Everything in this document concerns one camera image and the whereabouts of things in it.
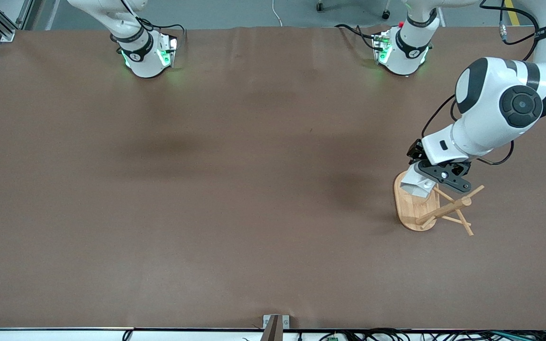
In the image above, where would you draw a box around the wooden cup rack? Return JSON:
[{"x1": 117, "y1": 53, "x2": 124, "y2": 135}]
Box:
[{"x1": 393, "y1": 170, "x2": 485, "y2": 236}]

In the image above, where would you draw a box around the table cover sheet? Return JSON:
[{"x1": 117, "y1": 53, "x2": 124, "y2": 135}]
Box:
[{"x1": 0, "y1": 26, "x2": 546, "y2": 331}]

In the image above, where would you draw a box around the black left arm upper cable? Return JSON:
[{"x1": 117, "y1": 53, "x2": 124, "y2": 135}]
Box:
[{"x1": 479, "y1": 0, "x2": 539, "y2": 62}]

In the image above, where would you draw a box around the black left arm base cable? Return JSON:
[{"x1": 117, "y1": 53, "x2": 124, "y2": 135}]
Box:
[{"x1": 335, "y1": 24, "x2": 382, "y2": 50}]

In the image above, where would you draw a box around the black arm base cable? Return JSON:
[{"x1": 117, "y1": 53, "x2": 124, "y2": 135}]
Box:
[
  {"x1": 133, "y1": 17, "x2": 187, "y2": 48},
  {"x1": 335, "y1": 24, "x2": 382, "y2": 50}
]

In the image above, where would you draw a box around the black cable bundle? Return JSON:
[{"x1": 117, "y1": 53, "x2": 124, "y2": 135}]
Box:
[{"x1": 320, "y1": 328, "x2": 546, "y2": 341}]

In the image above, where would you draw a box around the metal camera bracket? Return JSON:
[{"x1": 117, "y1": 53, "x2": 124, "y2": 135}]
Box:
[{"x1": 260, "y1": 314, "x2": 291, "y2": 341}]

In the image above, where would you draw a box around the black right arm base cable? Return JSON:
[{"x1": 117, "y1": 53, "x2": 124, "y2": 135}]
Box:
[{"x1": 133, "y1": 17, "x2": 187, "y2": 48}]

